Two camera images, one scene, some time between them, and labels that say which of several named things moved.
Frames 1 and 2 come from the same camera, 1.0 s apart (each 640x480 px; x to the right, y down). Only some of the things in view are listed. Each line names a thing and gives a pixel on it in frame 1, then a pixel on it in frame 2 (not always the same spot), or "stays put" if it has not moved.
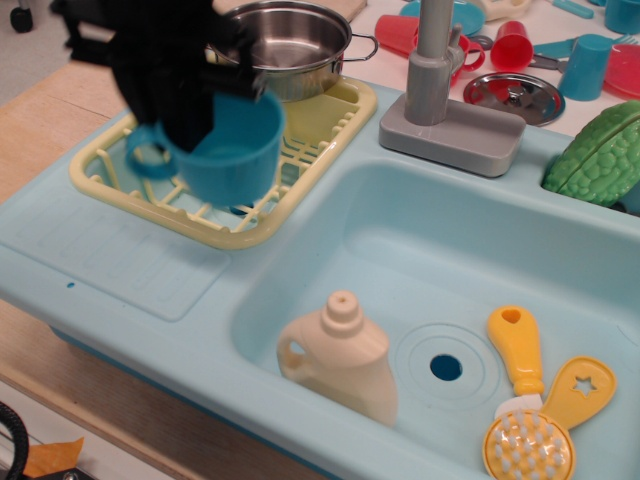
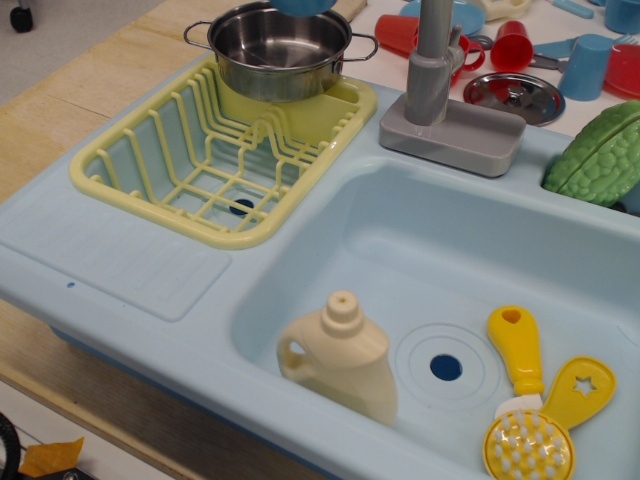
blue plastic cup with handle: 238,162 → 303,8
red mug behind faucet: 468,47 stays put
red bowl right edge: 622,74 stays put
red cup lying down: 397,34 stays put
